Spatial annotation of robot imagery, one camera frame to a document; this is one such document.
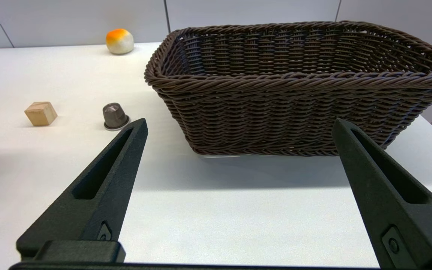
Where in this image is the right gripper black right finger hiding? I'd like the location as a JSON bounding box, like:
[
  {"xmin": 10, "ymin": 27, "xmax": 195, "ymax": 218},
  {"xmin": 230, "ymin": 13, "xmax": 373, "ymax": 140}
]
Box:
[{"xmin": 332, "ymin": 118, "xmax": 432, "ymax": 268}]

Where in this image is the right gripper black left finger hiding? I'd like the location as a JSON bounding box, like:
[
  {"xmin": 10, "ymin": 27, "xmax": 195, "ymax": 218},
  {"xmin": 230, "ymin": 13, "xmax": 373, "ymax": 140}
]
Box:
[{"xmin": 16, "ymin": 118, "xmax": 149, "ymax": 260}]

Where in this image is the small wooden cube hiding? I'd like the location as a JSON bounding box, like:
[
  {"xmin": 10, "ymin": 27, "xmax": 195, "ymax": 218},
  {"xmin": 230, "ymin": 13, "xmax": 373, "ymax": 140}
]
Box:
[{"xmin": 24, "ymin": 102, "xmax": 58, "ymax": 127}]

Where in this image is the dark brown wicker basket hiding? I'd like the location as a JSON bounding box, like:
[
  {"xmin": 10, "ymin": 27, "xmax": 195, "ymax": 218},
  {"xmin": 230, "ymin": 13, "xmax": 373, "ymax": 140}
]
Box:
[{"xmin": 144, "ymin": 21, "xmax": 432, "ymax": 157}]

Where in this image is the orange and white toy bun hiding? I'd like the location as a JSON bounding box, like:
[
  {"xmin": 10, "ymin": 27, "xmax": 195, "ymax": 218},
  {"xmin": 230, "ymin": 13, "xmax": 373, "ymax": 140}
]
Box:
[{"xmin": 106, "ymin": 28, "xmax": 135, "ymax": 55}]

